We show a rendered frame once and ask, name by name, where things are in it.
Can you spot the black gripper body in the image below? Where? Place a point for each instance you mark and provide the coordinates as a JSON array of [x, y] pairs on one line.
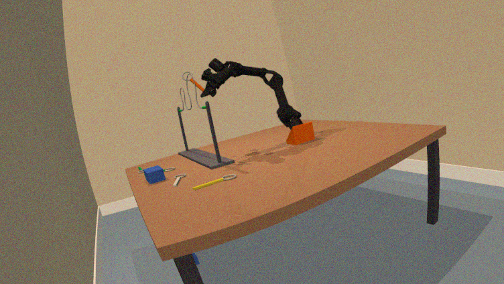
[[217, 80]]

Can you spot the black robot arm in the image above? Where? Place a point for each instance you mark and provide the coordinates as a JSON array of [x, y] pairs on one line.
[[287, 115]]

